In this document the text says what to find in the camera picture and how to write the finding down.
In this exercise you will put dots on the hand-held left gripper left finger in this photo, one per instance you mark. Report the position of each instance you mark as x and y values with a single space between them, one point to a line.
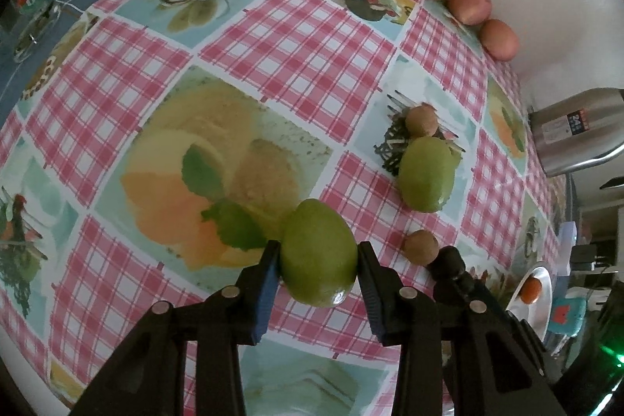
265 294

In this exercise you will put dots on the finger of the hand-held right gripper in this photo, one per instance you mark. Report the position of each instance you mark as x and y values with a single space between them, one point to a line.
448 261

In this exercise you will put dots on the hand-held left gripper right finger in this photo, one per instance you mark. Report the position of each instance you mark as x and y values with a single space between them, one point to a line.
373 294

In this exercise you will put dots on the small brown longan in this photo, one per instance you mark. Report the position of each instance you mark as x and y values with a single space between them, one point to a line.
421 246

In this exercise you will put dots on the large stainless steel plate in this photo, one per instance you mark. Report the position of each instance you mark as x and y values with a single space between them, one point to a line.
541 313

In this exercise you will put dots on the orange tangerine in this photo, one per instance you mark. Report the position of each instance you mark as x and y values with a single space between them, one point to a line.
530 290

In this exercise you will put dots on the brown kiwi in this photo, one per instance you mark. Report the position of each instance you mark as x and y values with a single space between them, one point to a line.
421 120

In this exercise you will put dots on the teal box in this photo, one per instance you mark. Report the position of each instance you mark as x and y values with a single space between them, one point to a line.
565 316

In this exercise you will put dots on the black charger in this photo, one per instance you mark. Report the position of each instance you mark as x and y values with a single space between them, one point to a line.
585 256

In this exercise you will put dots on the stainless steel thermos jug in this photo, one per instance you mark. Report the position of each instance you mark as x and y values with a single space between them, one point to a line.
575 133

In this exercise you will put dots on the red apple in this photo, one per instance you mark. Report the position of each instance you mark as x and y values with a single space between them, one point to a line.
498 40
469 2

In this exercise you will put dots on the pink checked tablecloth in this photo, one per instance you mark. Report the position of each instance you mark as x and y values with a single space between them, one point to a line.
292 31

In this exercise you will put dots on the clear glass cup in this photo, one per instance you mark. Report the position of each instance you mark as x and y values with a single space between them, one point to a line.
34 6

